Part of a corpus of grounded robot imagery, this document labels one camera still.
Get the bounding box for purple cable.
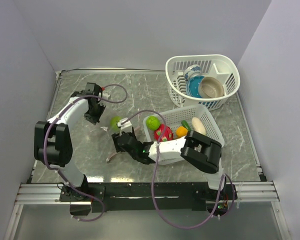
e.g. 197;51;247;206
43;84;128;223
119;110;236;230

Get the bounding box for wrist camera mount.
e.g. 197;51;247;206
102;87;111;100
117;117;133;134

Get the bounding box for teal plate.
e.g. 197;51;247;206
186;75;204;98

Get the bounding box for fake white radish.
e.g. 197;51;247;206
191;117;207;136

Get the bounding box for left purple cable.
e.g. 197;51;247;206
43;84;128;223

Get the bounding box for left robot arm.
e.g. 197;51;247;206
34;82;110;201

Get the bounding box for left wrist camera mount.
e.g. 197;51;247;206
102;87;111;100

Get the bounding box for beige bowl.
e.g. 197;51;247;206
198;76;225;99

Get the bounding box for round white dish basket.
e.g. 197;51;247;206
165;54;241;110

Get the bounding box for rectangular white perforated basket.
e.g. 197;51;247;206
142;104;225;166

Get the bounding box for aluminium frame rail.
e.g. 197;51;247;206
14;181;280;205

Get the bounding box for blue white patterned bowl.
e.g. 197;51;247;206
183;64;202;81

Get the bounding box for fake orange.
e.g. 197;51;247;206
175;126;188;138

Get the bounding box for fake green chili pepper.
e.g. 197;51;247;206
181;120;192;132

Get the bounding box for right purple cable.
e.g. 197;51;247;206
119;110;236;230

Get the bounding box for fake green apple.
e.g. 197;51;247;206
110;116;122;132
146;115;161;131

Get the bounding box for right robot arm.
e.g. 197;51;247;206
111;131;227;199

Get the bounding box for fake red dragon fruit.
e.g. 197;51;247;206
153;123;174;142

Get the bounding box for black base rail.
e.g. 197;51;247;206
59;182;238;216

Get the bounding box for clear zip top bag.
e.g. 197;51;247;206
106;116;142;163

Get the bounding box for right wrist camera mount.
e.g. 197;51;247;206
117;117;133;134

